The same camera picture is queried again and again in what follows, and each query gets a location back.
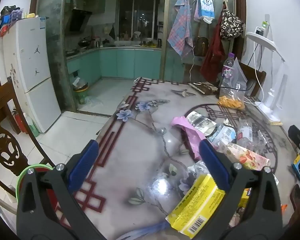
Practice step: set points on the plain wooden chair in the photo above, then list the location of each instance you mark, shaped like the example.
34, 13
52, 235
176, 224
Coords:
252, 77

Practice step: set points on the blue plastic container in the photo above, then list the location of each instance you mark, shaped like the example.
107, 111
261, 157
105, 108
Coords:
11, 20

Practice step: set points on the white refrigerator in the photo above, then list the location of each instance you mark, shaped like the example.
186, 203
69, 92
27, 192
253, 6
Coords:
32, 62

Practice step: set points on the zip bag of orange snacks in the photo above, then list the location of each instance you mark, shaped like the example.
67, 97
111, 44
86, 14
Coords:
237, 87

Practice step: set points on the plaid towel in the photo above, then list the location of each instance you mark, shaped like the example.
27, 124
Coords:
180, 32

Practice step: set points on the green detergent bottle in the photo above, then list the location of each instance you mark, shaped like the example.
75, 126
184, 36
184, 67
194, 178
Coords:
32, 127

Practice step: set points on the green trash bin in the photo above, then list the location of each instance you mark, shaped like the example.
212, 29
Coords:
81, 95

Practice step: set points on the red bin with green rim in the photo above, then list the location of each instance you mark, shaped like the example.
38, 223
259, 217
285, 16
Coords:
22, 177

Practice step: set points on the carved wooden chair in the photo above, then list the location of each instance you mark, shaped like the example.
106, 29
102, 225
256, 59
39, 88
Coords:
5, 105

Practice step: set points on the cream paper scrap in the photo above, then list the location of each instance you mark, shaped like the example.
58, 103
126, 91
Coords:
226, 122

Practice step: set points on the pink plastic bag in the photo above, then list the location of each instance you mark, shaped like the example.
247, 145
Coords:
190, 135

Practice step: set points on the white blue hanging bag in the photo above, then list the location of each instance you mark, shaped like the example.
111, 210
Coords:
205, 5

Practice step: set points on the brown cigarette pack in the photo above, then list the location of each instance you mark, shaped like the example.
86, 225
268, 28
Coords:
205, 88

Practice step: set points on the black range hood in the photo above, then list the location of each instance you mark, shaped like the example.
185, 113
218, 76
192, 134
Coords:
78, 20

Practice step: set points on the pink strawberry print carton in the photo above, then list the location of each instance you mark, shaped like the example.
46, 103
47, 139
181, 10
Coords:
247, 158

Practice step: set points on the red fire extinguisher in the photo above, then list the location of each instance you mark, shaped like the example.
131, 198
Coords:
20, 123

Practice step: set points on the brown handbag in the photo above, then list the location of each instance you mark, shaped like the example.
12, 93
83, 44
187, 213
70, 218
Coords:
201, 46

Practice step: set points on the yellow container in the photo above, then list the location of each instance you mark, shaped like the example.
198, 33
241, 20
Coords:
30, 15

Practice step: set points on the purple label water bottle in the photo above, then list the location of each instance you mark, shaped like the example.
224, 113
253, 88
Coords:
227, 72

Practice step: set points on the dark cloth bundle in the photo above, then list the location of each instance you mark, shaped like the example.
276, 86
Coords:
10, 9

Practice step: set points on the kitchen window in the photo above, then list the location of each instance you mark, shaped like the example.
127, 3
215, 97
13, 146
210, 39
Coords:
142, 17

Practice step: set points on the clear printed plastic wrapper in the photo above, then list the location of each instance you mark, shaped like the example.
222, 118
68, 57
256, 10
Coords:
260, 141

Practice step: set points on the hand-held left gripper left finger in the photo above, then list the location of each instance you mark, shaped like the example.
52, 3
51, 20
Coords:
86, 160

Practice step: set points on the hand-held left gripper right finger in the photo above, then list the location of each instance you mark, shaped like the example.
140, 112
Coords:
212, 162

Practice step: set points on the blue white label wrapper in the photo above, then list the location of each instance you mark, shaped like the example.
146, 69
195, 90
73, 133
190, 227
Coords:
222, 133

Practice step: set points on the black wok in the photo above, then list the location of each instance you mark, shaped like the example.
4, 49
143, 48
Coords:
84, 42

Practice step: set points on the yellow snack packet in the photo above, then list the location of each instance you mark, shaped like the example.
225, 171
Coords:
195, 210

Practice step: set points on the brown patterned bag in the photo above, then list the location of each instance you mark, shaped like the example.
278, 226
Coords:
230, 25

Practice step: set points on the teal kitchen cabinets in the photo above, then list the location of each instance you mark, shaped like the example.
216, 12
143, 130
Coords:
125, 62

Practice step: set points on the red garment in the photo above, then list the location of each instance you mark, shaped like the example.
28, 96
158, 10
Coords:
212, 60

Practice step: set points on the patterned paper cup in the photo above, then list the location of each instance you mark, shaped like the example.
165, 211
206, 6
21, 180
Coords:
200, 122

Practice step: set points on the crushed clear plastic bottle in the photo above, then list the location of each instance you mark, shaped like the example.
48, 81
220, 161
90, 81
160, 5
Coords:
245, 135

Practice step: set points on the beige flat board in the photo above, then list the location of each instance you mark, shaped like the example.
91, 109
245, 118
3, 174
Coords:
276, 122

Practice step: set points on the white desk lamp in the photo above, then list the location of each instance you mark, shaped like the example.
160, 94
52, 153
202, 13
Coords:
272, 100

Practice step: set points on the white green charger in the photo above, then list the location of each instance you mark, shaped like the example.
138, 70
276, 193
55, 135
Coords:
262, 28

